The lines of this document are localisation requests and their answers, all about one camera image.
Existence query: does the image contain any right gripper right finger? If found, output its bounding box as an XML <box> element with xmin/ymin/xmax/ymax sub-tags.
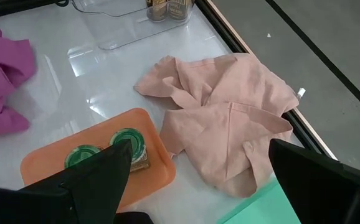
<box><xmin>269</xmin><ymin>139</ymin><xmax>360</xmax><ymax>224</ymax></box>

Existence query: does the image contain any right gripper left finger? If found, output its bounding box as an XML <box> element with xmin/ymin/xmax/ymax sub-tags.
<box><xmin>58</xmin><ymin>139</ymin><xmax>134</xmax><ymax>224</ymax></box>

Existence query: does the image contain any green lid spice jar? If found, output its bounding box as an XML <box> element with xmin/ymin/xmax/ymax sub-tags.
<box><xmin>64</xmin><ymin>144</ymin><xmax>103</xmax><ymax>170</ymax></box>
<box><xmin>109</xmin><ymin>128</ymin><xmax>151</xmax><ymax>174</ymax></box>

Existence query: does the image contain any orange tray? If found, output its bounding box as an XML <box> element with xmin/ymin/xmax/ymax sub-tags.
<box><xmin>20</xmin><ymin>108</ymin><xmax>177</xmax><ymax>213</ymax></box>

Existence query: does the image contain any teal plastic bin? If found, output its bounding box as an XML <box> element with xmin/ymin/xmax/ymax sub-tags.
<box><xmin>216</xmin><ymin>177</ymin><xmax>303</xmax><ymax>224</ymax></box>

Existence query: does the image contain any white plastic table cover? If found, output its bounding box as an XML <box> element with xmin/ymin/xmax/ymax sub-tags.
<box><xmin>0</xmin><ymin>0</ymin><xmax>304</xmax><ymax>224</ymax></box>

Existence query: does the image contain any pink cloth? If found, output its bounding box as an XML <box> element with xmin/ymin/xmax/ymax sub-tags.
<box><xmin>133</xmin><ymin>52</ymin><xmax>307</xmax><ymax>198</ymax></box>

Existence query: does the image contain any clear plastic bin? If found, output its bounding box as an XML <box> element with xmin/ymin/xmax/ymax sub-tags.
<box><xmin>70</xmin><ymin>0</ymin><xmax>197</xmax><ymax>52</ymax></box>

